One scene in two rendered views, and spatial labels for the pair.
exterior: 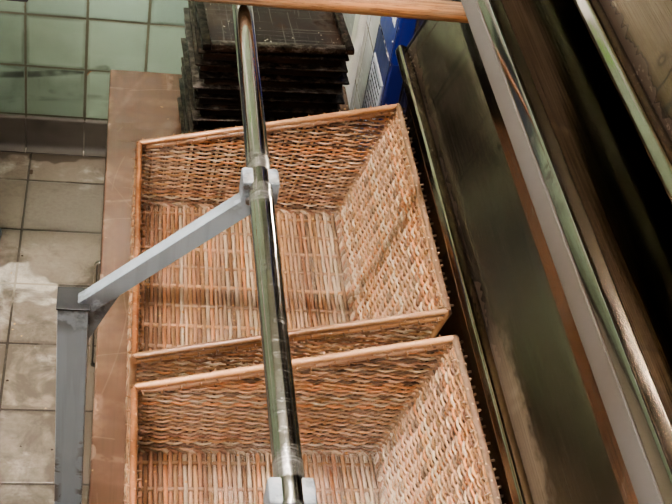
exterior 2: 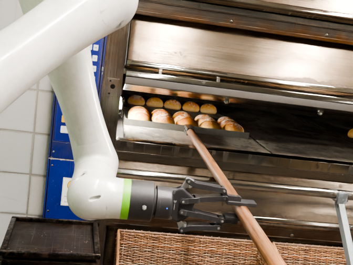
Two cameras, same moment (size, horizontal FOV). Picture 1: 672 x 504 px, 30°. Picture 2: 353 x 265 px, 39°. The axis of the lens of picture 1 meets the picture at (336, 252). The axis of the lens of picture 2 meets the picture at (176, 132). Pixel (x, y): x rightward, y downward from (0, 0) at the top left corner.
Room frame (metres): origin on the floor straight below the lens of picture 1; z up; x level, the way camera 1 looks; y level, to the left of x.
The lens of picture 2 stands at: (1.61, 1.64, 1.55)
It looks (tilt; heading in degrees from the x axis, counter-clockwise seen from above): 10 degrees down; 275
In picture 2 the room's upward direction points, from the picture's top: 8 degrees clockwise
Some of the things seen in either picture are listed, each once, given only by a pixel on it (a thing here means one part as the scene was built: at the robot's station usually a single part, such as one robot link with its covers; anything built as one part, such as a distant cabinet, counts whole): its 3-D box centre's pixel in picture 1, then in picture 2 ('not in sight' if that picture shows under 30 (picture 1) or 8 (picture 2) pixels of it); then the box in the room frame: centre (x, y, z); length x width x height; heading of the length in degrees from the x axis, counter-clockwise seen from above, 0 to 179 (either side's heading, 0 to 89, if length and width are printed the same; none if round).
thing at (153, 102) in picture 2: not in sight; (155, 101); (2.02, -1.11, 1.21); 0.10 x 0.07 x 0.05; 14
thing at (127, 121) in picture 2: not in sight; (183, 121); (1.80, -0.63, 1.20); 0.55 x 0.36 x 0.03; 13
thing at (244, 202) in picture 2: not in sight; (240, 202); (1.54, 0.52, 1.21); 0.07 x 0.03 x 0.01; 13
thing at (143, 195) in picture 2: not in sight; (142, 200); (1.77, 0.56, 1.19); 0.12 x 0.06 x 0.09; 103
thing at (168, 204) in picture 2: not in sight; (174, 203); (1.69, 0.55, 1.19); 0.09 x 0.07 x 0.08; 13
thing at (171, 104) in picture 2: not in sight; (172, 104); (1.92, -1.13, 1.21); 0.10 x 0.07 x 0.05; 16
